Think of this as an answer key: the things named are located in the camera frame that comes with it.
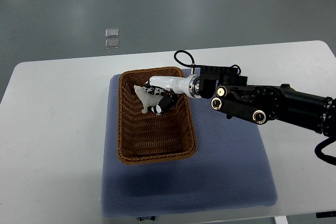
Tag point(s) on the upper floor metal plate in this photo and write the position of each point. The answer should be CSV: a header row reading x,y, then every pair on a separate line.
x,y
112,32

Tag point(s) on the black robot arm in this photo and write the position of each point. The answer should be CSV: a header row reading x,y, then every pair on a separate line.
x,y
230,94

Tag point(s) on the white bear figurine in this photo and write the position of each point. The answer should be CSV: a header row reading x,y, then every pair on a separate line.
x,y
147,100

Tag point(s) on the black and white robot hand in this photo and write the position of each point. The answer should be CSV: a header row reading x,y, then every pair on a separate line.
x,y
171,88

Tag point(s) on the brown wicker basket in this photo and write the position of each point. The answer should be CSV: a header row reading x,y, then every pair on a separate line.
x,y
149,138

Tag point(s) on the blue quilted mat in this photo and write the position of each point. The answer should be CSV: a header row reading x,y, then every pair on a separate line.
x,y
230,169

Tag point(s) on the table label tag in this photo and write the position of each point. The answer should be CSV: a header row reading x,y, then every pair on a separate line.
x,y
147,218

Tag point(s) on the black table control panel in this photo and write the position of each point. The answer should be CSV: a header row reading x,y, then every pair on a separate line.
x,y
325,215

